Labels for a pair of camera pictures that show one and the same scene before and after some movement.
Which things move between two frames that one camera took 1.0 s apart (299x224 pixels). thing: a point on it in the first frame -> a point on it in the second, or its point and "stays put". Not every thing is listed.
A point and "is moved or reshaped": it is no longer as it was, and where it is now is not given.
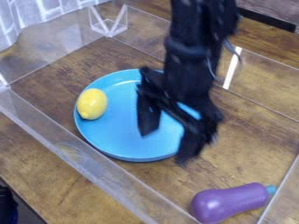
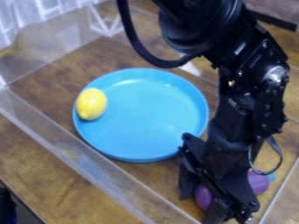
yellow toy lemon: [91, 103] stays put
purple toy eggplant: [216, 205] is moved or reshaped
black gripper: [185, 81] -> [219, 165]
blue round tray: [115, 132] stays put
